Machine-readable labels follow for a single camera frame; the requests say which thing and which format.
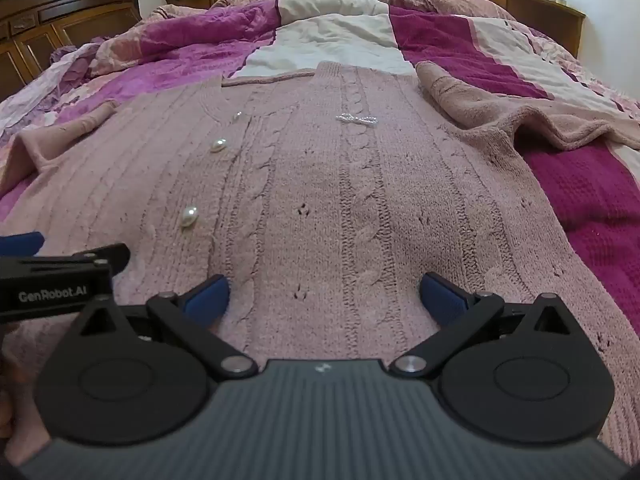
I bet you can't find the carved dark wooden cabinet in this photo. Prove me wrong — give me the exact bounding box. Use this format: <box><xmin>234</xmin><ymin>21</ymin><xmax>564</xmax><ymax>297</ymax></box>
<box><xmin>0</xmin><ymin>0</ymin><xmax>142</xmax><ymax>103</ymax></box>

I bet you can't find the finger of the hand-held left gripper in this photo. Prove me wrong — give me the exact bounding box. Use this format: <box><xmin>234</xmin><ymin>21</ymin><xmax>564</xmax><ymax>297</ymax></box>
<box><xmin>0</xmin><ymin>231</ymin><xmax>45</xmax><ymax>261</ymax></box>
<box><xmin>30</xmin><ymin>242</ymin><xmax>132</xmax><ymax>277</ymax></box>

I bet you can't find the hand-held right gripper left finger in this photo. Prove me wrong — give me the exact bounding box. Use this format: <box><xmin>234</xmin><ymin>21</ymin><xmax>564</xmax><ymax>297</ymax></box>
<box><xmin>75</xmin><ymin>274</ymin><xmax>259</xmax><ymax>379</ymax></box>

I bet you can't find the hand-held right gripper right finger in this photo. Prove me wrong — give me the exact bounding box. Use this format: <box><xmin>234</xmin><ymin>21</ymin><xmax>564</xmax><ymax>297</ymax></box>
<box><xmin>389</xmin><ymin>272</ymin><xmax>574</xmax><ymax>377</ymax></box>

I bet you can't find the wooden bed headboard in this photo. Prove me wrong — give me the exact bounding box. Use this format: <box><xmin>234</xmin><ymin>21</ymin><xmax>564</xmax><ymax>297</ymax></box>
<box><xmin>207</xmin><ymin>0</ymin><xmax>587</xmax><ymax>58</ymax></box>

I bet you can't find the magenta and white patchwork quilt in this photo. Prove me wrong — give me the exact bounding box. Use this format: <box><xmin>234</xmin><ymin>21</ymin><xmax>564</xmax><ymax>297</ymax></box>
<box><xmin>0</xmin><ymin>0</ymin><xmax>640</xmax><ymax>311</ymax></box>

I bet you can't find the pink cable knit sweater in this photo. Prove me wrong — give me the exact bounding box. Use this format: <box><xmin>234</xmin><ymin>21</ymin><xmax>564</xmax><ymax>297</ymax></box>
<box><xmin>0</xmin><ymin>60</ymin><xmax>640</xmax><ymax>466</ymax></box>

